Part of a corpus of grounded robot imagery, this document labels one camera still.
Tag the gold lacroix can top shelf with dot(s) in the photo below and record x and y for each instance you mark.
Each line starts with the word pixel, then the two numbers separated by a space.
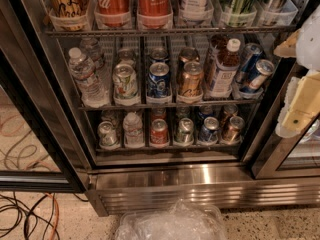
pixel 68 2

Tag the glass fridge door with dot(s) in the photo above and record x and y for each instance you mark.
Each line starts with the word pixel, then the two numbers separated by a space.
pixel 274 156
pixel 33 155

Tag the left coca-cola can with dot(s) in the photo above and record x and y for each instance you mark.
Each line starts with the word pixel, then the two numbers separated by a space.
pixel 112 13

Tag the bottom shelf gold can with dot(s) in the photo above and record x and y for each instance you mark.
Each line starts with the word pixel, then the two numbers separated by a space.
pixel 232 129

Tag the green white 7up can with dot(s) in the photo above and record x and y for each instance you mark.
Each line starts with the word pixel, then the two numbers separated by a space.
pixel 125 81

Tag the rear blue pepsi can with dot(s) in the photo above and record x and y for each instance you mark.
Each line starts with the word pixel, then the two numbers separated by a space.
pixel 159 54

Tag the bottom shelf blue can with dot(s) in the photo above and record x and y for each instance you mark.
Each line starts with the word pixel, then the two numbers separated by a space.
pixel 209 130

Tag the brown tea bottle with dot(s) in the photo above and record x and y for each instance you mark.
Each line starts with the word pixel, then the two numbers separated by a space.
pixel 216 44
pixel 225 65

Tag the stainless steel fridge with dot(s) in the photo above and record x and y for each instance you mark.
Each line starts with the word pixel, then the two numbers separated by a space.
pixel 119 179

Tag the front clear water bottle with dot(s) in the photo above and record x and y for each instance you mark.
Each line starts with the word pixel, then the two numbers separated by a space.
pixel 83 71

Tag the right glass fridge door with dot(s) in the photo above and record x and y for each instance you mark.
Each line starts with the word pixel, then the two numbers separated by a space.
pixel 274 156

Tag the green striped can top shelf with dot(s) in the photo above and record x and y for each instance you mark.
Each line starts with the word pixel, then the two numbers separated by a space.
pixel 236 13

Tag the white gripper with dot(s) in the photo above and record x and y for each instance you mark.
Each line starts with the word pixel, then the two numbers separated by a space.
pixel 310 42

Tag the left glass fridge door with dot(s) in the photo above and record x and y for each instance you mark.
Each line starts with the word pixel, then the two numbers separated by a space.
pixel 33 155

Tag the rear gold soda can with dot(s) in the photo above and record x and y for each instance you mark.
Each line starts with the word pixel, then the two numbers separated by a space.
pixel 187 54

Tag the rear 7up can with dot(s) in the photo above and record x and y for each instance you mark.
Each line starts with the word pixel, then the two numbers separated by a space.
pixel 126 55

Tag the front red bull can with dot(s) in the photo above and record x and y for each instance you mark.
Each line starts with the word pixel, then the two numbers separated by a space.
pixel 257 76

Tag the front blue pepsi can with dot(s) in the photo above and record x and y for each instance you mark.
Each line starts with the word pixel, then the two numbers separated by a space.
pixel 158 80

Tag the front gold soda can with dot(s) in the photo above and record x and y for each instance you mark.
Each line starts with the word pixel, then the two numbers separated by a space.
pixel 190 79

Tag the rear brown tea bottle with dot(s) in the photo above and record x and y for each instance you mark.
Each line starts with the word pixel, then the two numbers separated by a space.
pixel 216 44

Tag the right coca-cola can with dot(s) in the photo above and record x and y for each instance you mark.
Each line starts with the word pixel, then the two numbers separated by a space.
pixel 153 12

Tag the bottom shelf silver can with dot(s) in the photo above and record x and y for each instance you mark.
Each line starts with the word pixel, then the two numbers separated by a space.
pixel 107 134

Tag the front brown tea bottle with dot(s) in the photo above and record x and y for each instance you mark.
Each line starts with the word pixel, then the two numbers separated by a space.
pixel 225 65

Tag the white label bottle top shelf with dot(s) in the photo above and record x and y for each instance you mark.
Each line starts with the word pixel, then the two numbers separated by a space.
pixel 193 10

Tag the bottom shelf green can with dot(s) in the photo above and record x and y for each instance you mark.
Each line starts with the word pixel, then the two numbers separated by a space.
pixel 184 131

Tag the rear red bull can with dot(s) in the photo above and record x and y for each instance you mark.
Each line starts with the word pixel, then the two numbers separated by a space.
pixel 250 54

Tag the clear water bottle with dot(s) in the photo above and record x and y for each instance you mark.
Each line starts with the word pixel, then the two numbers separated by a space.
pixel 92 48
pixel 83 71

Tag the red bull can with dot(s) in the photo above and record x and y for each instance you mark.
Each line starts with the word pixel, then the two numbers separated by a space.
pixel 257 76
pixel 250 54

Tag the rear clear water bottle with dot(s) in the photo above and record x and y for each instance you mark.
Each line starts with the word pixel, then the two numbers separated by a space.
pixel 92 48

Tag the coca-cola can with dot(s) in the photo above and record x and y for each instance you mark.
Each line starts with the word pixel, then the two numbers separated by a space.
pixel 112 13
pixel 153 12

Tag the blue pepsi can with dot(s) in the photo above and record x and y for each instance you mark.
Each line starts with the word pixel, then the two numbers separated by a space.
pixel 159 54
pixel 158 80

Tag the bottom shelf red coke can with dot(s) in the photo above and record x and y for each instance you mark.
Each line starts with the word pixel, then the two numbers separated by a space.
pixel 159 132

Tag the clear plastic bag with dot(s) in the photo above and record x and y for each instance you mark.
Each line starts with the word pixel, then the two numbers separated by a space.
pixel 181 221

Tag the gold soda can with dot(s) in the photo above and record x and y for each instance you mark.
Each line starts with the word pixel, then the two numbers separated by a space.
pixel 187 54
pixel 190 79

